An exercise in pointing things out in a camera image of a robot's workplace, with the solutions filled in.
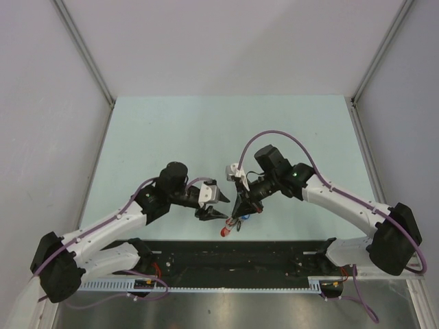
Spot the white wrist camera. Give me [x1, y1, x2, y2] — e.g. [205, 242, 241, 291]
[198, 180, 220, 208]
[225, 163, 250, 191]

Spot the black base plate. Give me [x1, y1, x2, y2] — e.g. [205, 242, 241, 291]
[102, 239, 401, 289]

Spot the right aluminium frame post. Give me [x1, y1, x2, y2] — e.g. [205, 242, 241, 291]
[351, 0, 416, 103]

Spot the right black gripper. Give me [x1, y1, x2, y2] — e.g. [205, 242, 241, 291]
[232, 172, 279, 219]

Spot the aluminium frame post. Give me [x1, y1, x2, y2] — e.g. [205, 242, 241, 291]
[351, 0, 416, 103]
[51, 0, 116, 107]

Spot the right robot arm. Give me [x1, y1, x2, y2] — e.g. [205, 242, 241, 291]
[226, 145, 422, 276]

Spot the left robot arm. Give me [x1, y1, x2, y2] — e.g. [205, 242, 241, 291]
[30, 162, 229, 304]

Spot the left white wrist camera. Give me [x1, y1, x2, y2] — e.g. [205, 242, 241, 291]
[198, 180, 220, 208]

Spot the slotted cable duct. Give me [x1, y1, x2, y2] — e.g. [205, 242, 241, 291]
[78, 276, 344, 294]

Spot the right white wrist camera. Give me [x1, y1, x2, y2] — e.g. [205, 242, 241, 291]
[225, 163, 250, 191]

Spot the left aluminium frame post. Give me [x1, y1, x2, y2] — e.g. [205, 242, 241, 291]
[51, 0, 116, 107]

